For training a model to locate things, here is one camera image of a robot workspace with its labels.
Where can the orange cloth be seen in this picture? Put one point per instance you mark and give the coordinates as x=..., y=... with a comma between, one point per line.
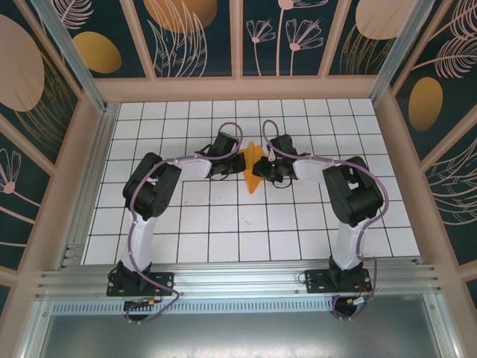
x=253, y=184

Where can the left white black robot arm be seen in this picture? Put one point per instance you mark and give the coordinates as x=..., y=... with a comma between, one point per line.
x=149, y=186

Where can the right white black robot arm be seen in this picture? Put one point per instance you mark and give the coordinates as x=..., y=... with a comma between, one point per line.
x=354, y=194

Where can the grey metal sheet panel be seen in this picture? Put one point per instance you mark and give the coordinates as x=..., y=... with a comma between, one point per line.
x=238, y=337

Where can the long aluminium base rail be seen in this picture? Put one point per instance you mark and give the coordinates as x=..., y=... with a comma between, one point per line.
x=238, y=279

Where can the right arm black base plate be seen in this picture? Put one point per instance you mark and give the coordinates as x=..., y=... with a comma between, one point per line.
x=316, y=281

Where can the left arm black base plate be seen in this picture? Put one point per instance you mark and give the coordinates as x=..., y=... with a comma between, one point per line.
x=164, y=283

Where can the aluminium side rail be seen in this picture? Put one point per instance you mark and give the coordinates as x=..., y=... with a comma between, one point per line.
x=93, y=168

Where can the aluminium corner post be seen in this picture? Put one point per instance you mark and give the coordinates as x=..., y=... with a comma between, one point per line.
x=71, y=56
x=402, y=48

